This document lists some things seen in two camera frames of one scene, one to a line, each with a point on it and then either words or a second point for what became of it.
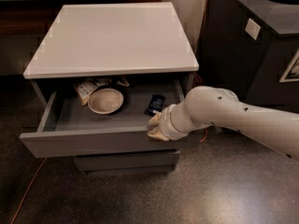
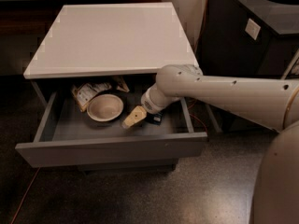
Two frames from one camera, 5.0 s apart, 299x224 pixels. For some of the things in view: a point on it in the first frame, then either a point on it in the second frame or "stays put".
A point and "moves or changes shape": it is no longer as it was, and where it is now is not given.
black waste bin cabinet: [250, 44] stays put
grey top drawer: [67, 128] moves or changes shape
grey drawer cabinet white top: [110, 66] stays put
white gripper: [165, 122] to [149, 103]
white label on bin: [252, 28] stays put
